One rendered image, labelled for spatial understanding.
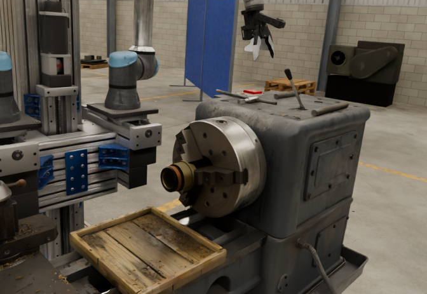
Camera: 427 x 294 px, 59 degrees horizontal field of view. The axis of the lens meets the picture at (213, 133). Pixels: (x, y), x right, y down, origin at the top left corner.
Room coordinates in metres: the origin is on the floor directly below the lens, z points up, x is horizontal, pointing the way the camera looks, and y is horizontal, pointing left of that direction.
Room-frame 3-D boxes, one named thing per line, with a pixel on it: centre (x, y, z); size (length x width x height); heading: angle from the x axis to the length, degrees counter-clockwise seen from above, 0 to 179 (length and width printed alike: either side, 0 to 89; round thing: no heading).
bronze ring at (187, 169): (1.06, 0.09, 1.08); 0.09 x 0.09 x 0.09; 46
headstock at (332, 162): (1.47, -0.27, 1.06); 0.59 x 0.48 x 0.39; 136
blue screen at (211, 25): (8.01, 0.32, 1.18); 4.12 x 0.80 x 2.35; 15
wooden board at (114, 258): (0.97, 0.17, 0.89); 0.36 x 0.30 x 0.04; 46
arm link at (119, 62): (1.61, 0.40, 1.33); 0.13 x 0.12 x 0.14; 157
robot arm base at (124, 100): (1.61, 0.40, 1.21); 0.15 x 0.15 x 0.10
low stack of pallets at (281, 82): (9.19, -1.78, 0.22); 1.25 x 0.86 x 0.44; 146
